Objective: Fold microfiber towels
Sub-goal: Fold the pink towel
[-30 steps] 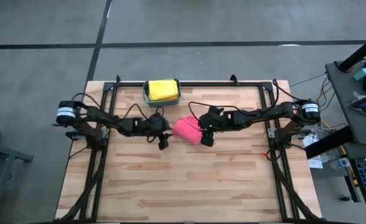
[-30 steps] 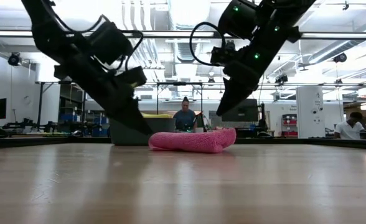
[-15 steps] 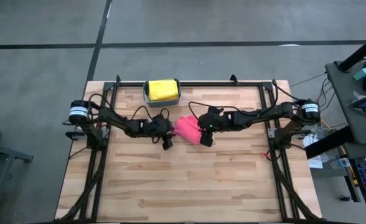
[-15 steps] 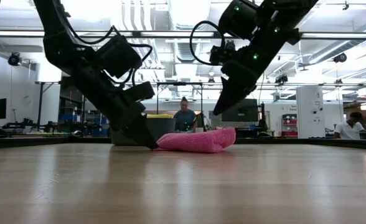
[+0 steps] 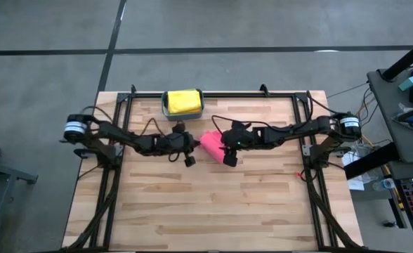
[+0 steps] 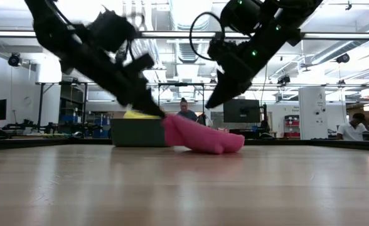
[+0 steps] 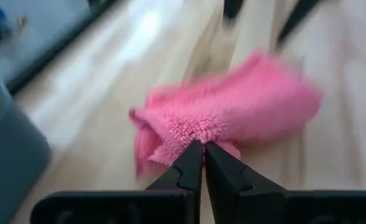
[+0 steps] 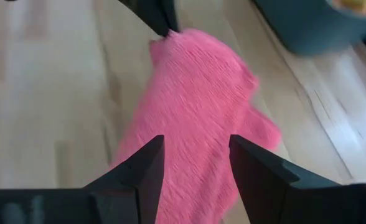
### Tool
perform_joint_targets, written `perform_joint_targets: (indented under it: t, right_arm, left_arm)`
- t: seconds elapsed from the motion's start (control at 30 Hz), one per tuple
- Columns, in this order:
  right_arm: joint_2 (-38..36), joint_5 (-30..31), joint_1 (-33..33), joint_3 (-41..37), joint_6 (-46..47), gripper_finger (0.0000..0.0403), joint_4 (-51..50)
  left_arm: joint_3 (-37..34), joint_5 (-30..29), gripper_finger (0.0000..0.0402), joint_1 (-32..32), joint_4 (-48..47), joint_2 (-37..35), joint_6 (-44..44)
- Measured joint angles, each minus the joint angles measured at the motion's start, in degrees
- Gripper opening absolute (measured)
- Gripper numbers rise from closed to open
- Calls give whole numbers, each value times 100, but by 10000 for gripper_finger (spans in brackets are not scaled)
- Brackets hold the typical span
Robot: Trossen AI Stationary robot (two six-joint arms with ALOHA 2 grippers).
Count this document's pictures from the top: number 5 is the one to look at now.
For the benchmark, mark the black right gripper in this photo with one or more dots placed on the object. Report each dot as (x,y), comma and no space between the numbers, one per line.
(243,140)

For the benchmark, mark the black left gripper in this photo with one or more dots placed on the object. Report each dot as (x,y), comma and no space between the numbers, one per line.
(164,144)

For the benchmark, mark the pink microfiber towel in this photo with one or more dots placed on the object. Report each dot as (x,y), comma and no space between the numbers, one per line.
(211,144)

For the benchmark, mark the yellow microfiber towel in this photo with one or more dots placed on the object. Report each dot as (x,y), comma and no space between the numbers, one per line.
(184,102)

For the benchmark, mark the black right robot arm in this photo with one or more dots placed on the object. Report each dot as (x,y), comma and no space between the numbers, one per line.
(298,130)

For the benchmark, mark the blue-grey plastic bin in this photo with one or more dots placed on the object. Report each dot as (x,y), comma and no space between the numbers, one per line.
(183,117)

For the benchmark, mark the small red clip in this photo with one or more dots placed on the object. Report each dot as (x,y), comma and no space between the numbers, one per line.
(299,174)

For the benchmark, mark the white paper sheets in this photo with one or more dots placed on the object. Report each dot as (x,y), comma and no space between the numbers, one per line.
(354,179)

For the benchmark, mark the black desk leg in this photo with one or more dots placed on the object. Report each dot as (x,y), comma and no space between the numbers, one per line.
(371,161)

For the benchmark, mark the clear plastic bottle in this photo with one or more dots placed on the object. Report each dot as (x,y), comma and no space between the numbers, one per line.
(385,183)

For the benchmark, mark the grey side desk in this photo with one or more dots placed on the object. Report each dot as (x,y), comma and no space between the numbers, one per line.
(389,116)

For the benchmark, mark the teal foam block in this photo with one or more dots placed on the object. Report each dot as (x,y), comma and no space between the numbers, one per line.
(408,83)

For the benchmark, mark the black slanted pole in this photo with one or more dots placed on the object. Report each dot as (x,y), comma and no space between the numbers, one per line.
(406,59)

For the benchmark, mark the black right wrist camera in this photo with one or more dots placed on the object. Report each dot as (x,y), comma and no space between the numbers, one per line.
(238,135)

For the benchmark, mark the black aluminium table frame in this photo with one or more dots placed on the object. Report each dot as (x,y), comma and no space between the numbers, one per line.
(210,95)

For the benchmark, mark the black frame clamp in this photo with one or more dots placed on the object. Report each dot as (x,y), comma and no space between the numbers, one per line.
(263,88)
(133,88)

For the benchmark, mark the silver metal bracket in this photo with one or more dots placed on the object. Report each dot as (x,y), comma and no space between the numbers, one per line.
(305,150)

